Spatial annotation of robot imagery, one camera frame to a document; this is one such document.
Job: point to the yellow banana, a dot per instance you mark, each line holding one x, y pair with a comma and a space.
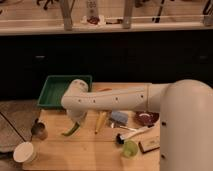
100, 121

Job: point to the green cup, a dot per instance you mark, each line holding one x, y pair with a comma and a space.
130, 149

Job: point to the white handled brush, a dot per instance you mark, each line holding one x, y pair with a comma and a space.
121, 138

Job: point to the green plastic tray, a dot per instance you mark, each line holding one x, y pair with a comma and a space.
55, 87

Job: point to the brown scrub sponge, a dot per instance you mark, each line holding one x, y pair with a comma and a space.
150, 144

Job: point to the green pepper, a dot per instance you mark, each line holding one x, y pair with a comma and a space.
72, 130

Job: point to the blue sponge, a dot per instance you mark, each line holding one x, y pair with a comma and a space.
119, 117

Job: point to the metal fork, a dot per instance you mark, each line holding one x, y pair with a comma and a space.
115, 125

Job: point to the dark red bowl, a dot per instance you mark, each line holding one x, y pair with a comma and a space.
146, 119

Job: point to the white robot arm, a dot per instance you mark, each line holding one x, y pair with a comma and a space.
186, 117

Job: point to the wooden table board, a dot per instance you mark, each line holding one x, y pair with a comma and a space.
84, 151

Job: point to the orange bowl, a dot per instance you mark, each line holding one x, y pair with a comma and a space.
104, 89

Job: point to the metal cup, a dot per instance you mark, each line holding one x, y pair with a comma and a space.
39, 130

